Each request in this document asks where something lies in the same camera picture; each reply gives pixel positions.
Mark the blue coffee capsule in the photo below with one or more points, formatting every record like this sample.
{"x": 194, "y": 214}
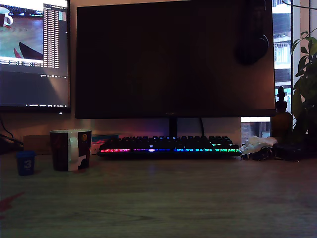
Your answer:
{"x": 26, "y": 164}

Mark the black monitor stand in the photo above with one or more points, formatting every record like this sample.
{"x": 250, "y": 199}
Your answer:
{"x": 173, "y": 127}

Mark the rainbow backlit black keyboard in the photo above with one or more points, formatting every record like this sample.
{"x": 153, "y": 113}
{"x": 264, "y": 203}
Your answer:
{"x": 168, "y": 146}

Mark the large dark computer monitor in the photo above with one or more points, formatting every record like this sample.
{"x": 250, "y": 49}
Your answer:
{"x": 161, "y": 62}

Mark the white crumpled tissue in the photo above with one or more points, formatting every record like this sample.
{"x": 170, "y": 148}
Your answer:
{"x": 257, "y": 142}

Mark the bunch of keys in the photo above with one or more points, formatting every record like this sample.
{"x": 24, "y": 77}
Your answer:
{"x": 261, "y": 153}

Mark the black headphones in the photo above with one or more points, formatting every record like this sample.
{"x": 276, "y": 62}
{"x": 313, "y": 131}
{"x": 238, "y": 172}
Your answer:
{"x": 252, "y": 49}

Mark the tan wooden box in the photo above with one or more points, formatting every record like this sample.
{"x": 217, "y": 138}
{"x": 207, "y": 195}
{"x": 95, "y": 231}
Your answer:
{"x": 39, "y": 143}

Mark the amber dropper bottle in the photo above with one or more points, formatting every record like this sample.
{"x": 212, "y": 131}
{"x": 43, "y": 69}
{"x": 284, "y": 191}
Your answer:
{"x": 281, "y": 124}

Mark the lit computer monitor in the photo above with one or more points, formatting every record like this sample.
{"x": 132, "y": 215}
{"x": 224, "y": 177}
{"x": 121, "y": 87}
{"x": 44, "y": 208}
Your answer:
{"x": 32, "y": 86}

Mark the black pouch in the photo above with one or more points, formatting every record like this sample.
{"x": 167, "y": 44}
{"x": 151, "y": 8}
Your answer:
{"x": 288, "y": 150}

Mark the window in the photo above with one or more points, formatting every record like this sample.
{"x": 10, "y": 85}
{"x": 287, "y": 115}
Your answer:
{"x": 282, "y": 54}

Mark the green leafy plant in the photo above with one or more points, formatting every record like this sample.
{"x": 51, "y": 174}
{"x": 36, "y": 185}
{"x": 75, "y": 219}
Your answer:
{"x": 305, "y": 99}

